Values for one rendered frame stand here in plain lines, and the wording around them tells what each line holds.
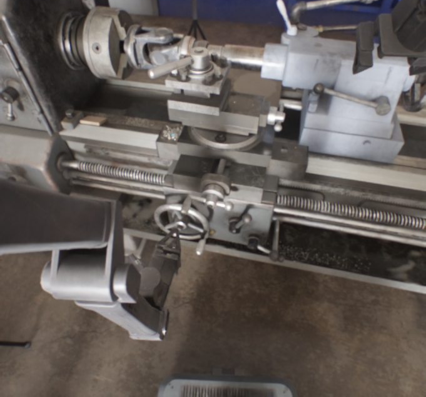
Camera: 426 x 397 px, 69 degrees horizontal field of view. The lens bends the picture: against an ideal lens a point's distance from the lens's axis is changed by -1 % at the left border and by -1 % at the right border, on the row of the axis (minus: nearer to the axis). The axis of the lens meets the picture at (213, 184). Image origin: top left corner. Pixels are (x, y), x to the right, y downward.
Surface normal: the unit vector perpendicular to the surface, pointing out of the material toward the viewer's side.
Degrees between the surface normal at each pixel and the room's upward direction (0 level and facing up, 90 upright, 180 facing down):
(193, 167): 0
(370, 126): 62
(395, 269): 0
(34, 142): 32
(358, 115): 66
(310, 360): 0
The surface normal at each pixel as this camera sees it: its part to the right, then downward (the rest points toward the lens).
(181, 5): -0.22, 0.74
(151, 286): -0.03, -0.65
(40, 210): 1.00, -0.04
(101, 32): -0.16, 0.08
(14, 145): -0.12, -0.16
